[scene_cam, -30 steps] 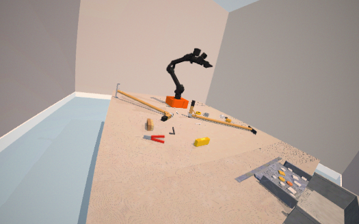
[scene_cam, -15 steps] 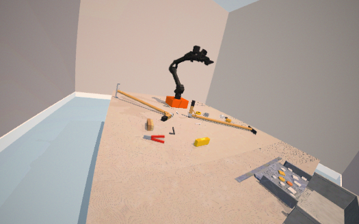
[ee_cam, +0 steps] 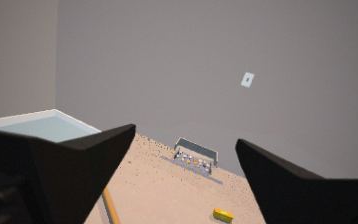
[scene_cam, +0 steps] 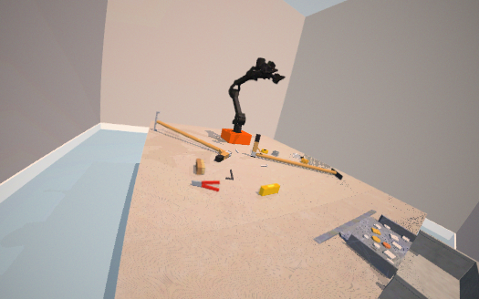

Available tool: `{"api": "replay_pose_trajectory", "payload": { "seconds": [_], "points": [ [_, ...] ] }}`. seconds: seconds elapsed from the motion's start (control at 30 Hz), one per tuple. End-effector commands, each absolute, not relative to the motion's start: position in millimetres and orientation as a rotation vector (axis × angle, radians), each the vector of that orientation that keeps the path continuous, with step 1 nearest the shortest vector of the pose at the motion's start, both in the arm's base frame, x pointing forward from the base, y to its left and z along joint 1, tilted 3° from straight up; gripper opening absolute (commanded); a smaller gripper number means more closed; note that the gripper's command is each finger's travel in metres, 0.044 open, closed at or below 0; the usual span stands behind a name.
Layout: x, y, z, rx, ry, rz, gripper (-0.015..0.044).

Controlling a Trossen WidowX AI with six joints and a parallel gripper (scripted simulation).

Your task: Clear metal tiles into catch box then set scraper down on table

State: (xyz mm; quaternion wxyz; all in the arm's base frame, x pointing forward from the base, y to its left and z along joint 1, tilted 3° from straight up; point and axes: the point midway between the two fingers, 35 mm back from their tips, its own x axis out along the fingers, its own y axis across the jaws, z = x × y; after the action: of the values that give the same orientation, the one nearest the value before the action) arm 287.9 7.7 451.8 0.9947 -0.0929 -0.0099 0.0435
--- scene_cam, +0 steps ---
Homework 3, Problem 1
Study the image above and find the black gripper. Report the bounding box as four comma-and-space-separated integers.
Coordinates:
259, 62, 286, 84

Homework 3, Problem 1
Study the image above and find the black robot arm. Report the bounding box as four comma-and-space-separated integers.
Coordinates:
228, 57, 276, 133

